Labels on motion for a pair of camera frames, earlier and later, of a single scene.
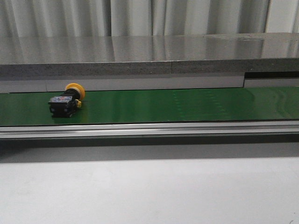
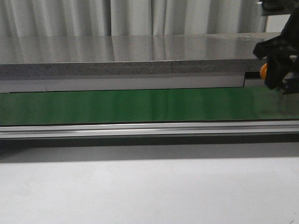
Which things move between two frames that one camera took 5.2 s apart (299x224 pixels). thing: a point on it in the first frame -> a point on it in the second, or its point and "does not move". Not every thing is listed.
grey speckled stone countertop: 218,55 does not move
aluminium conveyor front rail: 151,129 does not move
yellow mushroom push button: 64,106 -> 263,70
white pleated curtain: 95,18 does not move
